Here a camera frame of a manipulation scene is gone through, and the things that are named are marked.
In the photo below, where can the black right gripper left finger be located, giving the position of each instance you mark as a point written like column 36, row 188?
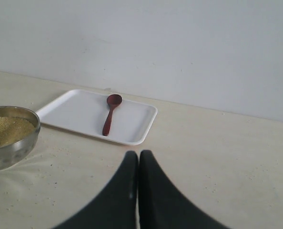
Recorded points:
column 115, row 206

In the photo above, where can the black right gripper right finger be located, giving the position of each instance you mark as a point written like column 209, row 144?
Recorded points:
column 162, row 205

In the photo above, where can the dark red wooden spoon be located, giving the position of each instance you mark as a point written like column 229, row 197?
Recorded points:
column 113, row 101

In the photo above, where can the white rectangular tray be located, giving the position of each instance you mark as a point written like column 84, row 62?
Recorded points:
column 85, row 112

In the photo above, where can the metal bowl of millet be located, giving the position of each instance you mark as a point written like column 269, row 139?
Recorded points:
column 19, row 130

